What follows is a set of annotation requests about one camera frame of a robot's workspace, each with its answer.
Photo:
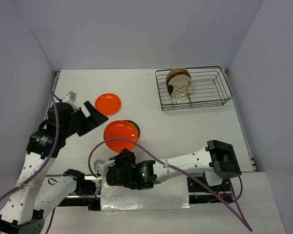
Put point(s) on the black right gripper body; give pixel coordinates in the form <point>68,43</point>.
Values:
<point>124,160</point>

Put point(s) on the orange plate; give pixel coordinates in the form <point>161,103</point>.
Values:
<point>120,129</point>
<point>108,104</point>

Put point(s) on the yellow patterned dark plate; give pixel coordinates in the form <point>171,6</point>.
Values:
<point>135,126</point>

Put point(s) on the cream plate with black spot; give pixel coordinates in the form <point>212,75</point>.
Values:
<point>179,86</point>

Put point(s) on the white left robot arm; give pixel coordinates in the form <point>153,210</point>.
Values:
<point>25,212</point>

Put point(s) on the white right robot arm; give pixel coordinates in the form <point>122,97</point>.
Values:
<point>217,161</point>

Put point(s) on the silver tape covered panel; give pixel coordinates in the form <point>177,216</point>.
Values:
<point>169,195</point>

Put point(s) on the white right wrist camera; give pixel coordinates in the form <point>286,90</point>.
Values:
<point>101,167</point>

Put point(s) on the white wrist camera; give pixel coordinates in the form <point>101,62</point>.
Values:
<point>101,167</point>
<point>70,98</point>

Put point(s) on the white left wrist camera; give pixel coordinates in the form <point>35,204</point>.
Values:
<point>70,98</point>

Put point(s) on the grey wire dish rack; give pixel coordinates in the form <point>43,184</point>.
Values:
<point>210,89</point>

